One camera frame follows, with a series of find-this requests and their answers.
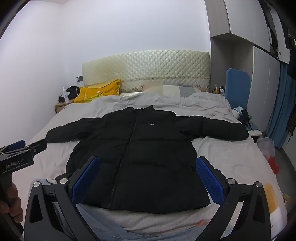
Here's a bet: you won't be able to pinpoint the small white table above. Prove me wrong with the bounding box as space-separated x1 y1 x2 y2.
248 128 263 138

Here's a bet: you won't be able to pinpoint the white grey wardrobe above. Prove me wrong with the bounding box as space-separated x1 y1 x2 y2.
205 0 292 144

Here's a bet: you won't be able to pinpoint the black puffer jacket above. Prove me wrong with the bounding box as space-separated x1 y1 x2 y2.
44 105 250 214

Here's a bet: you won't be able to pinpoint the black tripod stand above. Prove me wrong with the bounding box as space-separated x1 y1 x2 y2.
240 109 253 128

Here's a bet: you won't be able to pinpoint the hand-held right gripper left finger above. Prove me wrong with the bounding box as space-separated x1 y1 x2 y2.
24 156 101 241

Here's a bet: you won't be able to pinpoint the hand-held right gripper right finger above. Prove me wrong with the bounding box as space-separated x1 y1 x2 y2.
195 156 271 241

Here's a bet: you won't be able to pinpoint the stack of blue cloths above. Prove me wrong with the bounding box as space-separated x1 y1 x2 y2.
266 62 296 149

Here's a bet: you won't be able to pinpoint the clear plastic bag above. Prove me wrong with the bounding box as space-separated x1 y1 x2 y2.
257 137 280 175

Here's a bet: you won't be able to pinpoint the dark hanging clothes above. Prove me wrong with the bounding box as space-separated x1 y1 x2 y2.
266 0 296 66

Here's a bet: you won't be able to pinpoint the person's left hand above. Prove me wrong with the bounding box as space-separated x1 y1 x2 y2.
0 183 24 223

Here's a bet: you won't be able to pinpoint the black bag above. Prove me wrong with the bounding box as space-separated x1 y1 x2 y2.
58 86 80 103

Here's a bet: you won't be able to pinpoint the beige grey striped pillow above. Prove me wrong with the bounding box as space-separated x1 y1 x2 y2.
142 85 204 98

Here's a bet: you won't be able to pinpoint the bed with light grey bedding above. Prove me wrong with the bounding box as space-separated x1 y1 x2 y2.
11 91 288 241

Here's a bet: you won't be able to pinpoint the yellow pillow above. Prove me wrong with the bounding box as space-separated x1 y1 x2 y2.
73 79 121 104

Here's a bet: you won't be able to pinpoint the cream quilted headboard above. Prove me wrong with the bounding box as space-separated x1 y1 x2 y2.
81 50 210 96

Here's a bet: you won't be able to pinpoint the wooden nightstand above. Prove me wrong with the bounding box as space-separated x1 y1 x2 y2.
55 102 74 114

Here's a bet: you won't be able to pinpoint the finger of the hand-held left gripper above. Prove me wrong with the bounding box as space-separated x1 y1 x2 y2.
24 139 48 156
5 140 26 152

